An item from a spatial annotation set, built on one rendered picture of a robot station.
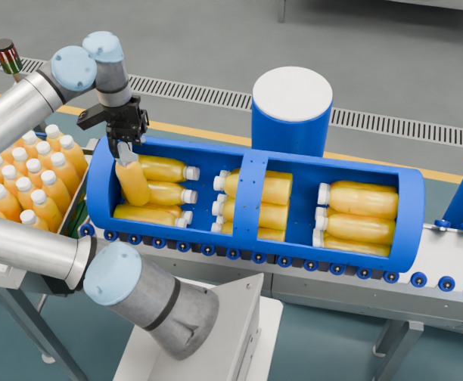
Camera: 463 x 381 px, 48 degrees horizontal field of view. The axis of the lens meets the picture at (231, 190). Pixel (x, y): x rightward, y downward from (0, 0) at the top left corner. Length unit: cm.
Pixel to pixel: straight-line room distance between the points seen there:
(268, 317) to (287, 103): 85
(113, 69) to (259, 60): 260
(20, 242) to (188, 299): 34
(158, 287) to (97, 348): 156
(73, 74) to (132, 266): 35
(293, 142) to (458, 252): 64
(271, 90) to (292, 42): 197
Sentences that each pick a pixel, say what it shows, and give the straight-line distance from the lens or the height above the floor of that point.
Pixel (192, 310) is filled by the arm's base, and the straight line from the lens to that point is 101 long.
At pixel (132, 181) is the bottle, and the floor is 122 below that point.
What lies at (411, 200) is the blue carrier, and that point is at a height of 123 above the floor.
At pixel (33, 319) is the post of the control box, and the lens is 187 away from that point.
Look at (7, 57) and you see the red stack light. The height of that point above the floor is 123.
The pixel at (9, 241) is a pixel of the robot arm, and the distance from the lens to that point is 108.
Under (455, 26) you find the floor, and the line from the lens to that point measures 422.
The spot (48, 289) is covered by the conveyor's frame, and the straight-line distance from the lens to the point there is 180.
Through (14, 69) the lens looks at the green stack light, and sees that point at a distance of 190.
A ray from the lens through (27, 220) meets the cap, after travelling 155.
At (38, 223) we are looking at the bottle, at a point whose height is 107.
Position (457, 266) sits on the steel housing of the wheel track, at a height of 93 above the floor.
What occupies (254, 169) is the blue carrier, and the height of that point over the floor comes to 123.
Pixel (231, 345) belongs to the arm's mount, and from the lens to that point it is 94.
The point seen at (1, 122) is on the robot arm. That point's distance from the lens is 95.
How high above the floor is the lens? 228
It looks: 52 degrees down
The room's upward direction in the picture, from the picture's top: 2 degrees counter-clockwise
